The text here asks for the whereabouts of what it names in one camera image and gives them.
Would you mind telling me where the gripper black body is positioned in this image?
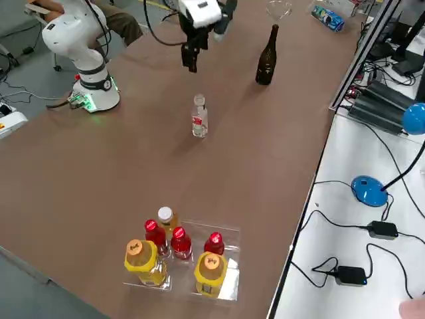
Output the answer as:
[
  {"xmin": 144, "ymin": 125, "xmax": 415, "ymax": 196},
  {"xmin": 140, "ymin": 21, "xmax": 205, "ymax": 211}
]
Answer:
[{"xmin": 179, "ymin": 11, "xmax": 211, "ymax": 51}]

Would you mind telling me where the clear plastic drink bottle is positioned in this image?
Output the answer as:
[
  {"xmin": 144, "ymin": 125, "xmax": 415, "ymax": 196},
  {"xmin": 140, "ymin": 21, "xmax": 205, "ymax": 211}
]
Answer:
[{"xmin": 191, "ymin": 94, "xmax": 209, "ymax": 138}]

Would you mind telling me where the dark brown glass bottle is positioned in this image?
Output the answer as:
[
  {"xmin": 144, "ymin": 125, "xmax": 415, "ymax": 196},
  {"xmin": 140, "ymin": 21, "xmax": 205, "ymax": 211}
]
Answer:
[{"xmin": 254, "ymin": 23, "xmax": 280, "ymax": 86}]

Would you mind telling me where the white-capped yellow drink bottle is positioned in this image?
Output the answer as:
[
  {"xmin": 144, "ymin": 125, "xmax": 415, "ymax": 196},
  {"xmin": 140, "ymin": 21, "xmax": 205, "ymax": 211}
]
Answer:
[{"xmin": 157, "ymin": 205, "xmax": 181, "ymax": 237}]

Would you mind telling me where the clear acrylic bottle shelf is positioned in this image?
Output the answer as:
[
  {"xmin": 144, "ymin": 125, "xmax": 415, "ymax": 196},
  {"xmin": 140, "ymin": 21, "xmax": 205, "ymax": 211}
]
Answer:
[{"xmin": 122, "ymin": 217, "xmax": 241, "ymax": 302}]

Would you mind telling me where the red drink bottle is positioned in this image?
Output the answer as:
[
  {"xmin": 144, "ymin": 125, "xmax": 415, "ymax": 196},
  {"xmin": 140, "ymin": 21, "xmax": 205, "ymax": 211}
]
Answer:
[
  {"xmin": 144, "ymin": 219, "xmax": 168, "ymax": 257},
  {"xmin": 203, "ymin": 231, "xmax": 226, "ymax": 257},
  {"xmin": 169, "ymin": 226, "xmax": 193, "ymax": 262}
]

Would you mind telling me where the yellow bottle with orange lid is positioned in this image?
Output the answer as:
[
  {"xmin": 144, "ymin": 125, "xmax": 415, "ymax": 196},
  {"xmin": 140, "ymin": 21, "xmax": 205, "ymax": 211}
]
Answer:
[
  {"xmin": 123, "ymin": 238, "xmax": 169, "ymax": 287},
  {"xmin": 193, "ymin": 251, "xmax": 229, "ymax": 297}
]

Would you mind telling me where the person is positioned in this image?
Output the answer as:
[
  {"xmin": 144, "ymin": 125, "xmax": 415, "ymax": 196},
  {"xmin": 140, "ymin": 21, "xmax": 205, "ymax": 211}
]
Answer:
[{"xmin": 26, "ymin": 0, "xmax": 144, "ymax": 47}]

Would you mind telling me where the teal snack packet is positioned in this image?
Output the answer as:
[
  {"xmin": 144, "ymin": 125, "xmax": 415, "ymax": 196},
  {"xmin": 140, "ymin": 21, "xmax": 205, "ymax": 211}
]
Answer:
[{"xmin": 311, "ymin": 5, "xmax": 333, "ymax": 21}]

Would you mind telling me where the office chair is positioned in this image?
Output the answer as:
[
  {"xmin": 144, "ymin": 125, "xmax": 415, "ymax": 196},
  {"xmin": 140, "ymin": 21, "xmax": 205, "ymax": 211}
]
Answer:
[{"xmin": 23, "ymin": 0, "xmax": 64, "ymax": 72}]

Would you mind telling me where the blue biscuit packet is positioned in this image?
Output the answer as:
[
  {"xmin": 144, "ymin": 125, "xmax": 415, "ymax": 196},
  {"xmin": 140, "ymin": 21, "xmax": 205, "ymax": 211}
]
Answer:
[{"xmin": 321, "ymin": 9, "xmax": 345, "ymax": 33}]

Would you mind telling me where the white controller box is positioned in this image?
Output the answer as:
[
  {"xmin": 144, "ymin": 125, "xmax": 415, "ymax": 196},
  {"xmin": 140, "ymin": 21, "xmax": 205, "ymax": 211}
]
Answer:
[{"xmin": 0, "ymin": 111, "xmax": 29, "ymax": 140}]

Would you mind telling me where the dark finned metal box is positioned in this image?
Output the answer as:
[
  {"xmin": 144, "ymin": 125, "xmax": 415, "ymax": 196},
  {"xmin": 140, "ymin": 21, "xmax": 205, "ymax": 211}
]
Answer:
[{"xmin": 347, "ymin": 79, "xmax": 416, "ymax": 136}]

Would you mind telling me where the black monitor stand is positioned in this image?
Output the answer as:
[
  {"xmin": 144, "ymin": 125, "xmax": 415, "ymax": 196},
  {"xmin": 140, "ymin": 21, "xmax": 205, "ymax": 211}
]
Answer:
[{"xmin": 391, "ymin": 13, "xmax": 425, "ymax": 78}]

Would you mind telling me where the blue desk lamp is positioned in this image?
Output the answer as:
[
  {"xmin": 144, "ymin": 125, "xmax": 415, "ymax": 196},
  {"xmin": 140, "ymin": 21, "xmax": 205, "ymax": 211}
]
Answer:
[{"xmin": 351, "ymin": 102, "xmax": 425, "ymax": 208}]

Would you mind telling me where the white side desk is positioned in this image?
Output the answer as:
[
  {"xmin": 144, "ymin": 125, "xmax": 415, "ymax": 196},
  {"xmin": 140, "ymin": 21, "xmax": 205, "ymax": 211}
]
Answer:
[{"xmin": 267, "ymin": 109, "xmax": 425, "ymax": 319}]

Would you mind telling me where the black power adapter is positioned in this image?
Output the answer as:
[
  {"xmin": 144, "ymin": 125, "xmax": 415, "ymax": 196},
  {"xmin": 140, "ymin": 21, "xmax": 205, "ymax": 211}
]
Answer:
[
  {"xmin": 367, "ymin": 220, "xmax": 399, "ymax": 241},
  {"xmin": 334, "ymin": 265, "xmax": 368, "ymax": 287}
]

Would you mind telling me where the pale pink rounded object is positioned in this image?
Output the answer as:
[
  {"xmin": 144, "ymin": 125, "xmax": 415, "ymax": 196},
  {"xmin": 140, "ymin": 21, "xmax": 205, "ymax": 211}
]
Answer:
[{"xmin": 398, "ymin": 297, "xmax": 425, "ymax": 319}]

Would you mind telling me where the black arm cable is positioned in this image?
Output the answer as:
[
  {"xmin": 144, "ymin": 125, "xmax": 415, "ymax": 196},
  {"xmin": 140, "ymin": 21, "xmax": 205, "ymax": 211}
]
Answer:
[{"xmin": 82, "ymin": 0, "xmax": 187, "ymax": 62}]

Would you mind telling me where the black adapter cable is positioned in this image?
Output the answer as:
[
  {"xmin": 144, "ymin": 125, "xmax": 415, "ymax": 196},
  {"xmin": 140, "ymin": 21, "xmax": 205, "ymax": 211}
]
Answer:
[
  {"xmin": 290, "ymin": 209, "xmax": 370, "ymax": 253},
  {"xmin": 365, "ymin": 243, "xmax": 416, "ymax": 300},
  {"xmin": 290, "ymin": 256, "xmax": 340, "ymax": 288}
]

